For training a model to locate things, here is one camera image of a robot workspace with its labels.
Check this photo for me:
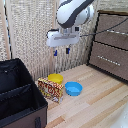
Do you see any dark framed cabinet panel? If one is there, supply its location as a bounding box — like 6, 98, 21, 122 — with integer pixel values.
88, 41, 128, 81

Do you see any black frame drawer cabinet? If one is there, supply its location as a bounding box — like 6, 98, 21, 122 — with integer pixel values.
86, 9, 128, 85

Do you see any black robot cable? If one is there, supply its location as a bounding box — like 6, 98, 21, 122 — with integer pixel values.
79, 17, 128, 38

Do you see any red yellow cracker box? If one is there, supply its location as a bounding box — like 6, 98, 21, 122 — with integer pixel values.
37, 77, 65, 105

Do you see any yellow bowl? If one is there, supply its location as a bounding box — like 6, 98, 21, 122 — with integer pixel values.
47, 73, 65, 86

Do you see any brown drawer with long handle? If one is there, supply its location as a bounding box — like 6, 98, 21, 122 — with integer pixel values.
94, 13, 128, 51

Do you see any blue bowl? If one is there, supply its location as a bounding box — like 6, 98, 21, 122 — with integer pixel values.
64, 81, 84, 98

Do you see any black fabric storage box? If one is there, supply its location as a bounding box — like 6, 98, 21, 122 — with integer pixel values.
0, 58, 49, 128

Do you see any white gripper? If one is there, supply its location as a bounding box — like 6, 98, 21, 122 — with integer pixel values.
45, 27, 81, 57

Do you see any beige bamboo folding screen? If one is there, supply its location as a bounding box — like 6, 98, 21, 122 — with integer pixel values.
0, 0, 102, 82

